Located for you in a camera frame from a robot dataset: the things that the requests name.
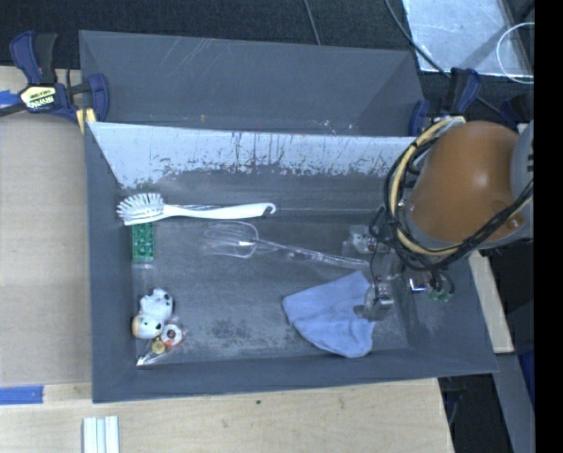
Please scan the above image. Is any white dish brush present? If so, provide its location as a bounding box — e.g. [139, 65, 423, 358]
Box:
[115, 192, 278, 227]

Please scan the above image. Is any clear plastic whisk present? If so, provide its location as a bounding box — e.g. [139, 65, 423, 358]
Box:
[203, 220, 372, 270]

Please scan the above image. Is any light blue cloth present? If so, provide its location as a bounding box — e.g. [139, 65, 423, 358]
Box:
[281, 270, 377, 360]

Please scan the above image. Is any white toy cow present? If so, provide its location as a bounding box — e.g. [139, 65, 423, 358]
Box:
[130, 287, 175, 341]

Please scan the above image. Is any pale wood board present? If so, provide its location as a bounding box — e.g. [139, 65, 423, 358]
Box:
[0, 110, 94, 389]

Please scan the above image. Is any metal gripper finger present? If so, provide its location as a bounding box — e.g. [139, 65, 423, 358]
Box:
[353, 294, 396, 323]
[348, 224, 373, 256]

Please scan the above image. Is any clear packet with orange pieces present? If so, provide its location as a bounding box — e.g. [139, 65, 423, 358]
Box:
[135, 323, 188, 367]

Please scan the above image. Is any grey metal bin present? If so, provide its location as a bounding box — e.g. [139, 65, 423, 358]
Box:
[77, 29, 500, 404]

